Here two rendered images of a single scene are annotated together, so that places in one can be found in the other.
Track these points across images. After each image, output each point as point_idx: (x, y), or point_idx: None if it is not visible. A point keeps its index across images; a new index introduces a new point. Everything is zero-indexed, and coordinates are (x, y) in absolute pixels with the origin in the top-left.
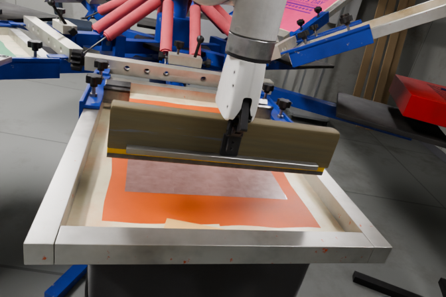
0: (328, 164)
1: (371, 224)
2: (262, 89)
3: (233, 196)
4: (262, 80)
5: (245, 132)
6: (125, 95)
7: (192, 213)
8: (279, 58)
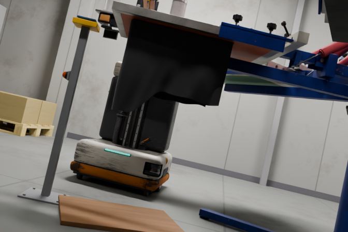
0: None
1: (127, 3)
2: (293, 39)
3: None
4: None
5: None
6: None
7: None
8: (324, 15)
